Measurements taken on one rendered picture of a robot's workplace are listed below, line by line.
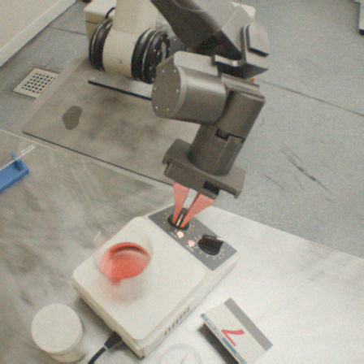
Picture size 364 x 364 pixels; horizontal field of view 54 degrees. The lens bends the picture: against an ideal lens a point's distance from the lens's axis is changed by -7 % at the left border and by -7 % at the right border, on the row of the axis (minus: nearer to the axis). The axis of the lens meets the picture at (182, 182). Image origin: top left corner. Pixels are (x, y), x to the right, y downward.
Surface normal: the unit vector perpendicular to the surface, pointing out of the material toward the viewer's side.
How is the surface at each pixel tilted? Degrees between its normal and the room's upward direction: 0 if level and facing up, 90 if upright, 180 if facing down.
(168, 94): 63
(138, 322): 0
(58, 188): 0
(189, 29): 97
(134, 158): 0
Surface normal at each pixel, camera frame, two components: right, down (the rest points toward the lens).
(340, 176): 0.04, -0.58
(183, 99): 0.47, 0.51
